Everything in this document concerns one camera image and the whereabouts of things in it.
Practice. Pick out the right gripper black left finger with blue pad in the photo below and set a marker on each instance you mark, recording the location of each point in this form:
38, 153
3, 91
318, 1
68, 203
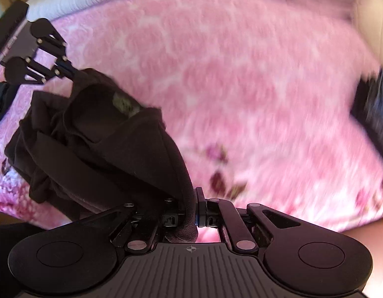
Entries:
170, 219

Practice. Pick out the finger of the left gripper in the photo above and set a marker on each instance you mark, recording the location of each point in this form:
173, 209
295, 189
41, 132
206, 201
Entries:
20, 71
50, 41

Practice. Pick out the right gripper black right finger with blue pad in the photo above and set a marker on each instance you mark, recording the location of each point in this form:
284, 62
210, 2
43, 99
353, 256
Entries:
207, 211

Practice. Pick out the dark brown garment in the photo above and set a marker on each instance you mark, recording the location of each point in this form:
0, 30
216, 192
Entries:
100, 148

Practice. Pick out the pink rose bed blanket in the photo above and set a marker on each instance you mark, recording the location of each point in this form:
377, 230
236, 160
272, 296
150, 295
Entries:
255, 93

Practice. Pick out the blue folded garment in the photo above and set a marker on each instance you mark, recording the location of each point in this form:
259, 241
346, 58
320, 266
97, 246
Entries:
374, 106

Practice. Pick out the black folded garment stack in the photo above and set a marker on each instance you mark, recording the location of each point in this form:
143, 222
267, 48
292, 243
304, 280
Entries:
359, 113

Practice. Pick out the cream quilted headboard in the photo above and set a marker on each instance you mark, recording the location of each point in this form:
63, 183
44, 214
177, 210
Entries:
368, 19

